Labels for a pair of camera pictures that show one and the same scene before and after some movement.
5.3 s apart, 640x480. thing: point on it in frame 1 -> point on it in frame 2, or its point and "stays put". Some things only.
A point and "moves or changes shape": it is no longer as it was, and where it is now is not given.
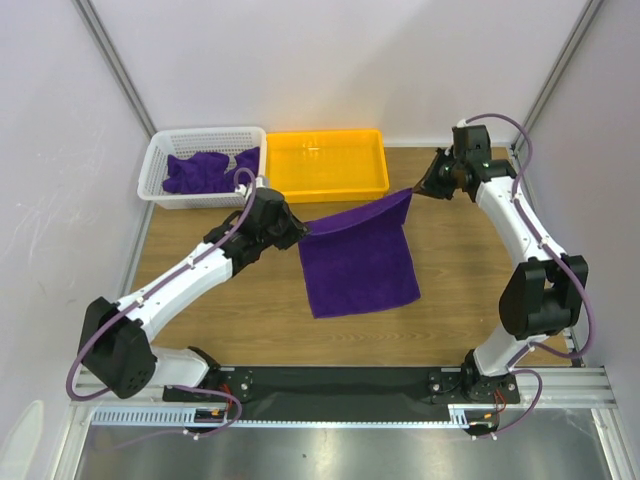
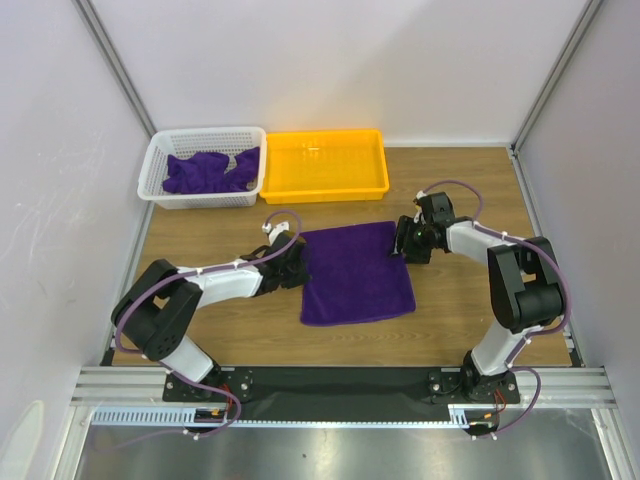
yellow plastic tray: x=328 y=166 stays put
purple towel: x=360 y=257 moves or changes shape
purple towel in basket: x=198 y=173 stays put
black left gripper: x=296 y=229 -> x=300 y=277
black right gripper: x=435 y=178 -> x=403 y=239
